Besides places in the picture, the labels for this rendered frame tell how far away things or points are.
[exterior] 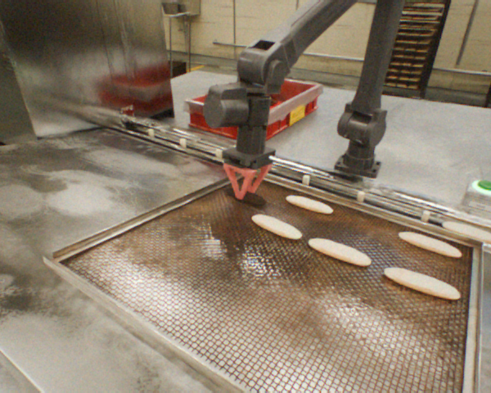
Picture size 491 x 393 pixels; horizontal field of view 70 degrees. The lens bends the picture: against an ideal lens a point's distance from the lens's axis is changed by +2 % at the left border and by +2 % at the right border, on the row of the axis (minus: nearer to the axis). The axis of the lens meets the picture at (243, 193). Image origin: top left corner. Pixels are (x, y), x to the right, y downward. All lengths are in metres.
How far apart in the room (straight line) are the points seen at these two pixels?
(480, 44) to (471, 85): 0.46
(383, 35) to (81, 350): 0.84
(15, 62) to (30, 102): 0.10
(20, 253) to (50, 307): 0.13
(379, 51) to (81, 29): 0.79
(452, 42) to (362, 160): 4.24
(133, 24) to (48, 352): 1.03
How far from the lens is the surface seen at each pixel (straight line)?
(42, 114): 1.11
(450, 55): 5.21
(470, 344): 0.51
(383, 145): 1.26
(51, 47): 1.11
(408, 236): 0.69
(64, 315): 0.46
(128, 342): 0.42
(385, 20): 0.94
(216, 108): 0.60
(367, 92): 0.96
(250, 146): 0.66
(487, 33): 5.16
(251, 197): 0.70
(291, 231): 0.60
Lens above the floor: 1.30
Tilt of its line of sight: 32 degrees down
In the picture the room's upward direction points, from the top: straight up
